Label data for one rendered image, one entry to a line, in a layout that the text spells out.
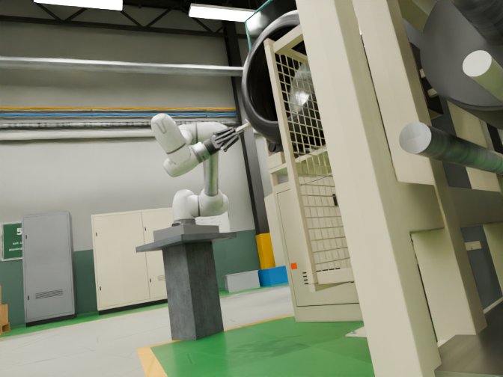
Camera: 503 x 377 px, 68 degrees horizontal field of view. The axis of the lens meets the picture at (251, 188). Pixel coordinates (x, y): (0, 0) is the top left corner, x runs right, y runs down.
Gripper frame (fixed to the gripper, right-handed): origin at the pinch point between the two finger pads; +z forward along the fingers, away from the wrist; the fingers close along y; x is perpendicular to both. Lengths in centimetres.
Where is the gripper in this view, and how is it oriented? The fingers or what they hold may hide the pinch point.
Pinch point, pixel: (242, 129)
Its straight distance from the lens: 182.4
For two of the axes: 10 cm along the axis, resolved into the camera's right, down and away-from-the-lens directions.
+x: -1.8, -5.0, -8.5
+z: 8.6, -5.0, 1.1
